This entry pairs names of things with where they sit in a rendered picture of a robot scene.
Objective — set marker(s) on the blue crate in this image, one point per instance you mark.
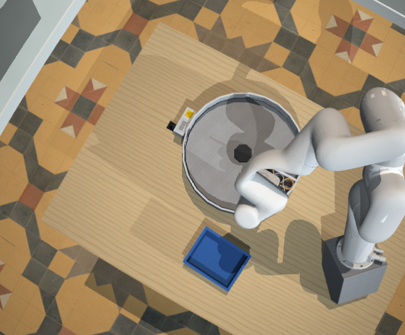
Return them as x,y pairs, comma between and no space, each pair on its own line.
214,256

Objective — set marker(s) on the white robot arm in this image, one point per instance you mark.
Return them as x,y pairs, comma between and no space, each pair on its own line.
377,200

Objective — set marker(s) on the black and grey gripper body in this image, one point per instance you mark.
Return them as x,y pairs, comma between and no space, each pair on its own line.
270,176

